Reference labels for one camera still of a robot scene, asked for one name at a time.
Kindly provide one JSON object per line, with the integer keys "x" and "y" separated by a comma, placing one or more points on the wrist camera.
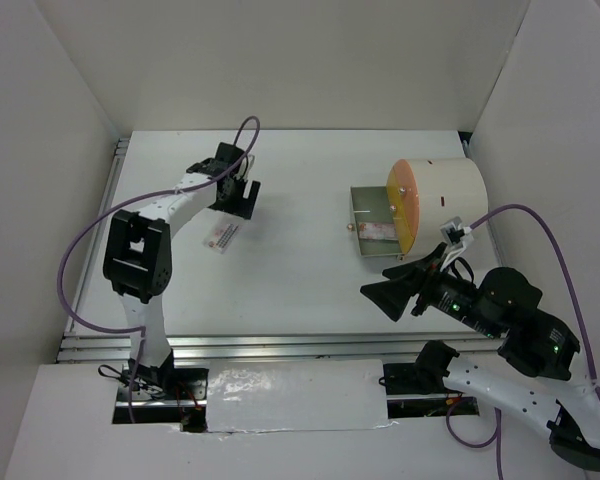
{"x": 458, "y": 238}
{"x": 246, "y": 166}

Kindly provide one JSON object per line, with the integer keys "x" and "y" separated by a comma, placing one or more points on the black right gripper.
{"x": 389, "y": 295}

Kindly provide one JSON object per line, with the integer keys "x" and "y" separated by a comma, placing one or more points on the orange drawer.
{"x": 405, "y": 172}

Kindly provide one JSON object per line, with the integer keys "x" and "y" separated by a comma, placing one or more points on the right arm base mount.
{"x": 409, "y": 397}

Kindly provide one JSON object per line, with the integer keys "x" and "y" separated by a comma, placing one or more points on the yellow drawer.
{"x": 406, "y": 232}

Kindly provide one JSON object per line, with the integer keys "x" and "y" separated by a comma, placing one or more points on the aluminium rail frame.
{"x": 288, "y": 284}

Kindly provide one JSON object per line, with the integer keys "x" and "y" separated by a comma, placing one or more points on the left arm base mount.
{"x": 182, "y": 401}

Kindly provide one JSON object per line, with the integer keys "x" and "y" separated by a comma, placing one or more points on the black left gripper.
{"x": 241, "y": 206}

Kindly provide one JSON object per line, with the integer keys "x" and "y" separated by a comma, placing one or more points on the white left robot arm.
{"x": 138, "y": 256}

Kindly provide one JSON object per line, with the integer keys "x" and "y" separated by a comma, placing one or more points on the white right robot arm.
{"x": 558, "y": 403}

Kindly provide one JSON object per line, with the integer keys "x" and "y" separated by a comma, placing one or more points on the cream cylindrical drawer organizer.
{"x": 447, "y": 188}

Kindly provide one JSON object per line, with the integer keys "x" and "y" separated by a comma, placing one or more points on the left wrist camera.
{"x": 246, "y": 166}

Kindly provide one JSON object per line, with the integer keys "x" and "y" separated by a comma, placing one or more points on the grey-green drawer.
{"x": 370, "y": 204}

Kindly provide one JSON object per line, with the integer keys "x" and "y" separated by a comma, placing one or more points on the false lash case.
{"x": 377, "y": 231}
{"x": 223, "y": 233}

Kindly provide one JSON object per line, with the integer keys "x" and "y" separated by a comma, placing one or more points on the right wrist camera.
{"x": 458, "y": 238}

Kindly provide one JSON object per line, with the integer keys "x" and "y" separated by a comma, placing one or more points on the white taped cover panel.
{"x": 311, "y": 395}

